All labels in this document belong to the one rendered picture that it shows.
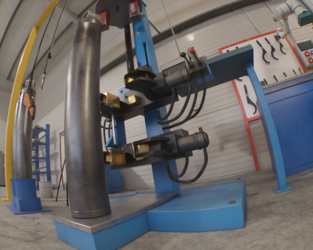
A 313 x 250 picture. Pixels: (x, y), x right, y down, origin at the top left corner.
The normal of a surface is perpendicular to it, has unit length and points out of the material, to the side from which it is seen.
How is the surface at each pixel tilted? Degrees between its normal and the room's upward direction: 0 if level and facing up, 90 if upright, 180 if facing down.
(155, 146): 90
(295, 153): 90
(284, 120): 90
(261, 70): 90
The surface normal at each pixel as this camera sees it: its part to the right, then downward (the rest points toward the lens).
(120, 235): 0.85, -0.27
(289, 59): -0.51, -0.16
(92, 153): 0.71, -0.30
